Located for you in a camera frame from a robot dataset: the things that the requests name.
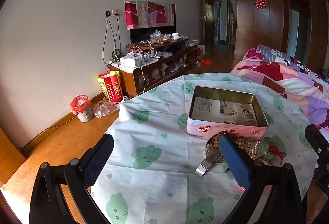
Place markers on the crumpled clear plastic bag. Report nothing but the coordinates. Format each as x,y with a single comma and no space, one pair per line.
104,108

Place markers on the wall power socket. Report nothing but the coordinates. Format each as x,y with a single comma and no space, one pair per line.
112,13

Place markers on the cloud print white tablecloth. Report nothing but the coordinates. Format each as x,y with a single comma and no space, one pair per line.
150,174

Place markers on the white box on cabinet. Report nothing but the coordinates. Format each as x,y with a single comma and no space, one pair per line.
132,61

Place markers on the red pink patchwork cloth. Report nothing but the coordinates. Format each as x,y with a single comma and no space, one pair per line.
148,14

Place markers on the black television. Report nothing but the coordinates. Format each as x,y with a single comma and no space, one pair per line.
143,34

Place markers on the pink Genji tin box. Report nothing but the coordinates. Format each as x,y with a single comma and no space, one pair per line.
208,129

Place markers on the red double happiness decal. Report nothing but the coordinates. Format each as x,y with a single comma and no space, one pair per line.
260,4

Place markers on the wooden door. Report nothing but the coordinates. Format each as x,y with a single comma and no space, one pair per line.
209,26

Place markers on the printed paper sheet in tin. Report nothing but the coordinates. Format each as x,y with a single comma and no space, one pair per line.
220,111

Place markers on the white mug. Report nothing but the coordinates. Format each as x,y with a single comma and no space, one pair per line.
175,36

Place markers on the pink patchwork quilt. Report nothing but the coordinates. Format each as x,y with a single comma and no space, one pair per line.
290,79

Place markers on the orange object on floor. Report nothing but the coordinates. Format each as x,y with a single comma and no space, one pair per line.
206,61

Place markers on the wooden TV cabinet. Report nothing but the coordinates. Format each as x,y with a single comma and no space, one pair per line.
162,62

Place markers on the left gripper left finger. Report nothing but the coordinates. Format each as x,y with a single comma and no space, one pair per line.
48,203

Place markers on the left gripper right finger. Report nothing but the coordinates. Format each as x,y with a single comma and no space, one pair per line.
284,203

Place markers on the red yellow carton box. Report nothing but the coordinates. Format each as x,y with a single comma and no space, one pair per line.
110,85

